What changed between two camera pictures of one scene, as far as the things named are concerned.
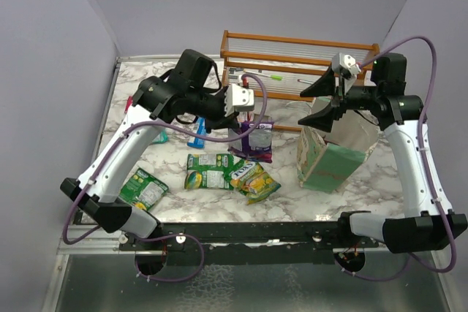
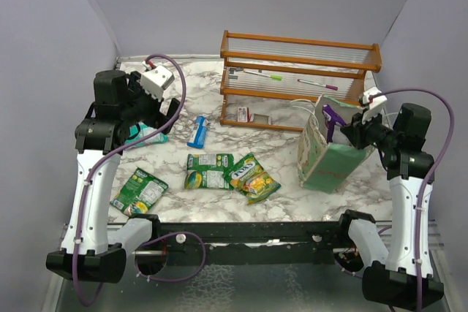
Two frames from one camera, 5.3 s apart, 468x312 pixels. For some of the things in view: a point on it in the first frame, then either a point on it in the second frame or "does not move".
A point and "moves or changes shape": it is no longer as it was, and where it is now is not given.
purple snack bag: (256, 145) moves or changes shape
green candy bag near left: (143, 189) does not move
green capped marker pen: (264, 74) does not move
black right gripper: (324, 86) → (356, 130)
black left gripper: (229, 122) → (158, 118)
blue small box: (201, 128) does not move
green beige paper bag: (326, 160) does not move
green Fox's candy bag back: (209, 171) does not move
